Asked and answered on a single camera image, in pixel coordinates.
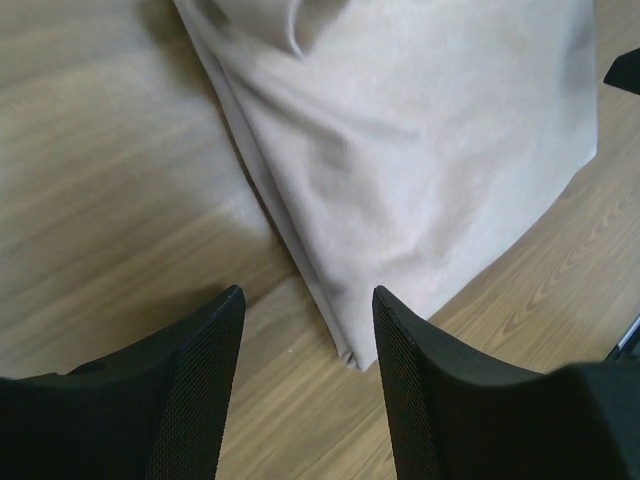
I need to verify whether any beige t shirt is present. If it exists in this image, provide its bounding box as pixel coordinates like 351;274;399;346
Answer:
177;1;598;370

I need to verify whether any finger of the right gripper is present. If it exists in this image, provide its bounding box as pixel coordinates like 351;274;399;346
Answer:
603;48;640;95

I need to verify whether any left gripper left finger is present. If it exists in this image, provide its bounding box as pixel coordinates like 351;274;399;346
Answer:
1;286;246;479

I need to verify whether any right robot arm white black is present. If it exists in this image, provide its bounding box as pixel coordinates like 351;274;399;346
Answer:
603;49;640;361

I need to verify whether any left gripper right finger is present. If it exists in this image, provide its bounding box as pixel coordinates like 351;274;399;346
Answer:
372;287;639;479

